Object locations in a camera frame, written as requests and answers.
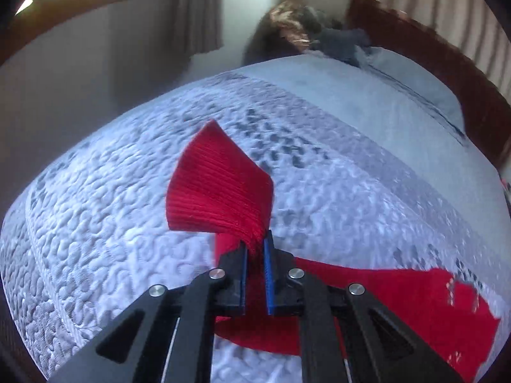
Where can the dark clothes pile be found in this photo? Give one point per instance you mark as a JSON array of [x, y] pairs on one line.
[[292, 29]]

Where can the red knit sweater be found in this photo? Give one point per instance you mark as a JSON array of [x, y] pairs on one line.
[[217, 188]]

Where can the grey curtain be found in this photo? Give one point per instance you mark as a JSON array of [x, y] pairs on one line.
[[198, 26]]

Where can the light blue pillow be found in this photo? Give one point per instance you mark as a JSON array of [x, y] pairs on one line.
[[411, 79]]

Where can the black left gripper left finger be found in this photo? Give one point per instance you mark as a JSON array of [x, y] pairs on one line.
[[166, 335]]

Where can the dark wooden headboard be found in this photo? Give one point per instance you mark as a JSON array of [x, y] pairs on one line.
[[485, 110]]

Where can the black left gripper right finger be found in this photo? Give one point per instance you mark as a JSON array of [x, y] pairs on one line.
[[346, 334]]

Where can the white quilted bedspread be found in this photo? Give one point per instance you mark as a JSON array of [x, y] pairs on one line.
[[363, 178]]

